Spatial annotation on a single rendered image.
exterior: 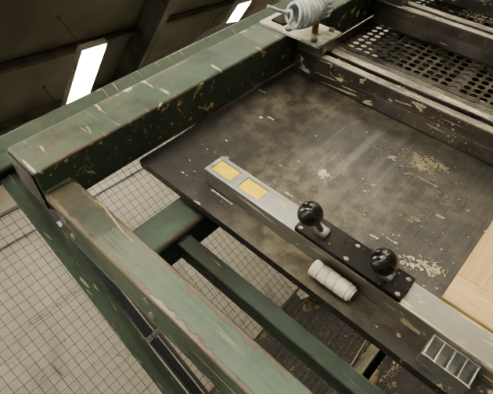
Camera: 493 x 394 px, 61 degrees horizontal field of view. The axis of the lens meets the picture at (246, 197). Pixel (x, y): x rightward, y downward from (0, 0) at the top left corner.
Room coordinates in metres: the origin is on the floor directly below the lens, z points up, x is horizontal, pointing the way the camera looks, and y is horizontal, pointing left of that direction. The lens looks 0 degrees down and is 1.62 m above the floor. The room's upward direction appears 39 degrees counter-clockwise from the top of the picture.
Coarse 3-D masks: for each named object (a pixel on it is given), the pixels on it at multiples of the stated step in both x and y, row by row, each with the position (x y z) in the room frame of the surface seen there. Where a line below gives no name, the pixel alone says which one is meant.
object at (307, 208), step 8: (304, 208) 0.59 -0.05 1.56; (312, 208) 0.59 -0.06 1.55; (320, 208) 0.59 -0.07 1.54; (304, 216) 0.59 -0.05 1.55; (312, 216) 0.58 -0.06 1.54; (320, 216) 0.59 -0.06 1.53; (304, 224) 0.60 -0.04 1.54; (312, 224) 0.59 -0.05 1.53; (320, 224) 0.65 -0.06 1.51; (320, 232) 0.69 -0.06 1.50; (328, 232) 0.68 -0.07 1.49
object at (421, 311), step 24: (240, 168) 0.81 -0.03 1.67; (240, 192) 0.76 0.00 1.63; (264, 216) 0.75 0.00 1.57; (288, 216) 0.73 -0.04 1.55; (288, 240) 0.74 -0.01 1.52; (336, 264) 0.67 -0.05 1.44; (360, 288) 0.67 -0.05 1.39; (408, 312) 0.61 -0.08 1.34; (432, 312) 0.61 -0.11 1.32; (456, 312) 0.61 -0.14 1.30; (456, 336) 0.59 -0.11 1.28; (480, 336) 0.59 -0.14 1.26; (480, 360) 0.56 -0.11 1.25
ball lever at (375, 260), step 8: (384, 248) 0.55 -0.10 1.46; (376, 256) 0.54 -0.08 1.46; (384, 256) 0.53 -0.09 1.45; (392, 256) 0.53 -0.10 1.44; (376, 264) 0.54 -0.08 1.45; (384, 264) 0.53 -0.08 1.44; (392, 264) 0.53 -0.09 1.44; (376, 272) 0.54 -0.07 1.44; (384, 272) 0.53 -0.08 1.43; (392, 272) 0.54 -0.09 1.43
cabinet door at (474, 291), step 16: (480, 240) 0.73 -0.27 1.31; (480, 256) 0.70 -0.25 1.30; (464, 272) 0.68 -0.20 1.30; (480, 272) 0.68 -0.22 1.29; (448, 288) 0.66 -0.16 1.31; (464, 288) 0.66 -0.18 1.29; (480, 288) 0.66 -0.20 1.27; (448, 304) 0.65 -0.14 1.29; (464, 304) 0.64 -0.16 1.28; (480, 304) 0.64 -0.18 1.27; (480, 320) 0.63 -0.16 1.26
